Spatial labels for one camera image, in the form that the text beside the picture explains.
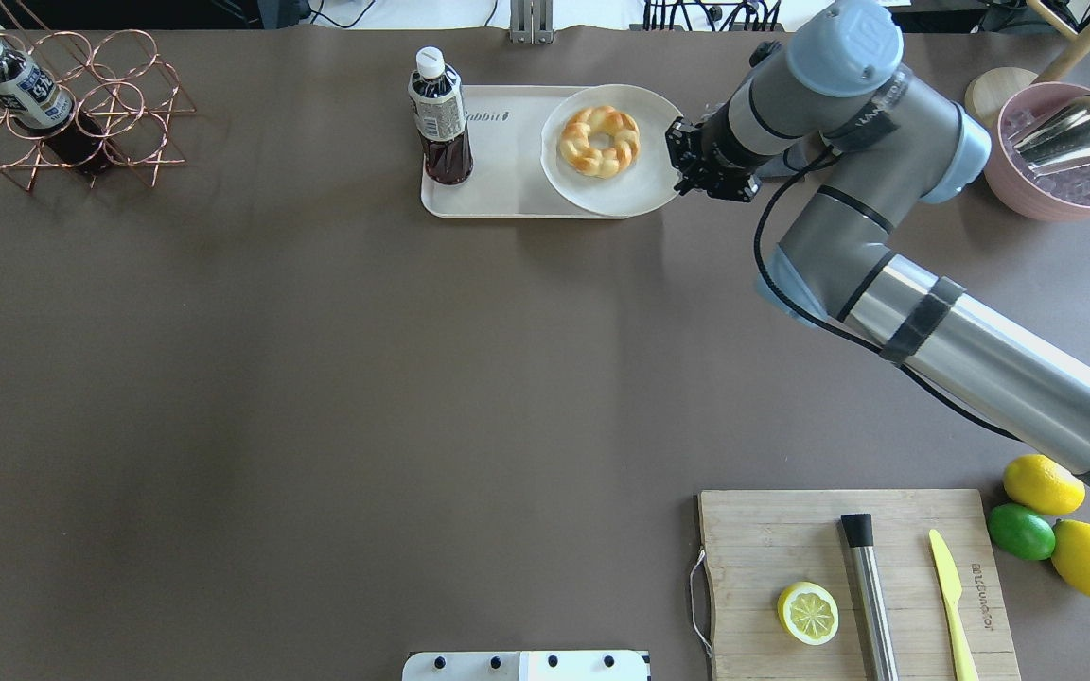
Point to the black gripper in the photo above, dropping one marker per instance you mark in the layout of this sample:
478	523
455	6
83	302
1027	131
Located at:
717	142

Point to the white round plate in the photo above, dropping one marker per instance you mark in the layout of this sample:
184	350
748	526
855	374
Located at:
647	185

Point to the braided donut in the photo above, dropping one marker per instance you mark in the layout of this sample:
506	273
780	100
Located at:
600	142

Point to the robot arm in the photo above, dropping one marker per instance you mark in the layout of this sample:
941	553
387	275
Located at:
841	79

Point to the cream rabbit tray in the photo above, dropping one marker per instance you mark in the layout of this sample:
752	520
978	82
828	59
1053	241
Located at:
504	125

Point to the dark drink bottle on tray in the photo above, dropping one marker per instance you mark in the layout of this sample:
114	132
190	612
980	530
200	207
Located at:
439	112

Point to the grey folded cloth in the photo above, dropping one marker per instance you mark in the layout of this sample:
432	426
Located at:
784	165

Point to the wooden mug tree stand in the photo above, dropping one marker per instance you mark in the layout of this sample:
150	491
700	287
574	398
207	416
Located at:
987	93

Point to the metal ice scoop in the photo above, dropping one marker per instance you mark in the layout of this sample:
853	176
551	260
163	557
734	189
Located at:
1060	143

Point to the wooden cutting board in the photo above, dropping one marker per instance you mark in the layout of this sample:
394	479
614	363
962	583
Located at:
757	542

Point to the clear ice cubes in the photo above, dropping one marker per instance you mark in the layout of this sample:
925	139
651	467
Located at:
1071	185

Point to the steel muddler black tip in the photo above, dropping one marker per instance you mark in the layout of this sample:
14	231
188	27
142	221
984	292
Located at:
880	650

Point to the pink bowl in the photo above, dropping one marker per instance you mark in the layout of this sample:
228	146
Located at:
1011	185

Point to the yellow lemon upper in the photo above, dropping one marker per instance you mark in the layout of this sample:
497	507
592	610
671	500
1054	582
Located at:
1046	487

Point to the lemon half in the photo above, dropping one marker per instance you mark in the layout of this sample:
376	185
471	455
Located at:
808	612

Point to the yellow plastic knife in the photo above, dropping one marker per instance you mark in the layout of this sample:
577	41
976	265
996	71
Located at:
951	590

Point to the green lime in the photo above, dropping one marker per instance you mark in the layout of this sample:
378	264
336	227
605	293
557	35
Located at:
1022	532

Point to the dark bottle in rack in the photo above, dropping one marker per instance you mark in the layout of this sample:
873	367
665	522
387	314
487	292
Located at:
48	112

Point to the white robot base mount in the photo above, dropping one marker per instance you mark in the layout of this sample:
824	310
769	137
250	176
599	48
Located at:
586	664

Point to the copper wire bottle rack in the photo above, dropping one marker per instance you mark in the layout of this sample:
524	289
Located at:
118	79

